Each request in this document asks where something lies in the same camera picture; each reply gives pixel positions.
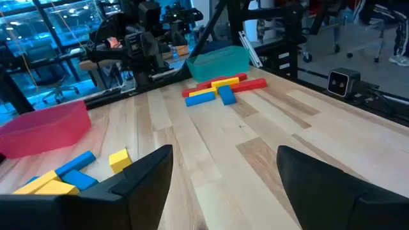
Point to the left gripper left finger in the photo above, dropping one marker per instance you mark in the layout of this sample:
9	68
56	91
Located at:
137	191

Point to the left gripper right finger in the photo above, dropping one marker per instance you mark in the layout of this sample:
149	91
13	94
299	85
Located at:
319	198

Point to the yellow wooden cube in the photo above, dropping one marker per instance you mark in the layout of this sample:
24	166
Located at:
119	159

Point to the red wooden block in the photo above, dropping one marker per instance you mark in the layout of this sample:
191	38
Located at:
242	76
204	83
187	92
252	85

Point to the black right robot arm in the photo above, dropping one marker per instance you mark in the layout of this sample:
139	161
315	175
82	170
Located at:
143	72

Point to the brown wooden box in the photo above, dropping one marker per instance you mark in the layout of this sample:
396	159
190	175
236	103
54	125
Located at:
180	51

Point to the green translucent plastic bin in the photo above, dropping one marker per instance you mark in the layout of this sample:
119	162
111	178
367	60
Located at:
220	62

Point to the office chair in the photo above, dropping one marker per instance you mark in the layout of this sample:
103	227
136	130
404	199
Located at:
54	80
377	35
319	28

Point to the pink-red translucent plastic bin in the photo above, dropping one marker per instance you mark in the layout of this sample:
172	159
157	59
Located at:
41	131

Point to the silver aluminium bars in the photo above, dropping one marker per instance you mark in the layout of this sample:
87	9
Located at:
250	51

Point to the person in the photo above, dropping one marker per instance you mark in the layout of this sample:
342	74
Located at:
402	38

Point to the black cube camera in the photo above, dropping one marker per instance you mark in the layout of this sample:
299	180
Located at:
342	82

